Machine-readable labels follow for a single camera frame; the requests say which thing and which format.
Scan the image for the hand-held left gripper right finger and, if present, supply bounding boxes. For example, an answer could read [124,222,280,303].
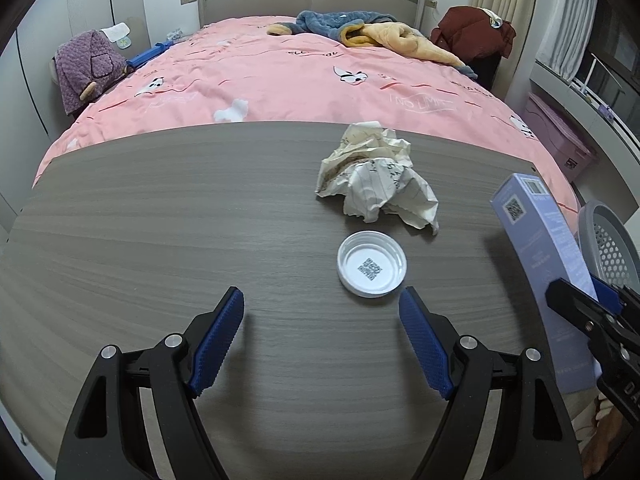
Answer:
[398,286,586,480]

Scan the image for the black chair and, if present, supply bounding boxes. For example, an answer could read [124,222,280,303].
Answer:
[469,52,502,95]

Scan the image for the white sheer curtain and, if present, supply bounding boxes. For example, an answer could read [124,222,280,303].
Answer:
[536,0,599,84]

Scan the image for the white cloth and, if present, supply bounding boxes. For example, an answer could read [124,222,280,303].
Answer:
[99,21,134,52]

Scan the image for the crumpled paper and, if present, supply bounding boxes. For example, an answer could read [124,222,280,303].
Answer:
[314,122,441,235]

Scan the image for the white round plastic lid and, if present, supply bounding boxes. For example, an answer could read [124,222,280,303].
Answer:
[337,230,407,296]

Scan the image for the pink plastic storage box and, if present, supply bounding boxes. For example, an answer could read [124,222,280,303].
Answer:
[521,91,599,184]

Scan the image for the lavender cardboard box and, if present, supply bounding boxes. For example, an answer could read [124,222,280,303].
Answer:
[490,172,602,394]

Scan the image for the blue flat box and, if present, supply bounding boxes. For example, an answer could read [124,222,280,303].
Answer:
[125,41,174,69]

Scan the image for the dark red jacket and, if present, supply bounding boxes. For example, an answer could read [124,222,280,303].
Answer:
[430,6,517,59]

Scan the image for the white thin rod stand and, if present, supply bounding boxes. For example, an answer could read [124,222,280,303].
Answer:
[579,56,627,100]

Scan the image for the bed with pink cover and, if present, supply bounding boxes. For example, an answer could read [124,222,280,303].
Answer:
[34,14,583,213]

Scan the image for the person's right hand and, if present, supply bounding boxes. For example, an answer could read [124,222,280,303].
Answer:
[587,394,635,479]

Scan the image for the purple fleece garment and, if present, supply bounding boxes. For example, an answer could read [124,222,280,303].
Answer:
[53,30,129,117]

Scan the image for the grey perforated plastic basket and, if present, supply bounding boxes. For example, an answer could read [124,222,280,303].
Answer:
[576,200,640,293]

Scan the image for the yellow fleece garment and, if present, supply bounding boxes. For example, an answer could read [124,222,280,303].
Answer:
[344,21,479,82]

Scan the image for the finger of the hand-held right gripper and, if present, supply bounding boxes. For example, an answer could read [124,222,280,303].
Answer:
[589,272,640,313]
[545,279,611,338]

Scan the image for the dark window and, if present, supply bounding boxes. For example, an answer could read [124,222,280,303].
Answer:
[586,0,640,133]

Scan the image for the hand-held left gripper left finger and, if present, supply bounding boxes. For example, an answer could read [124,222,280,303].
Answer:
[55,286,246,480]

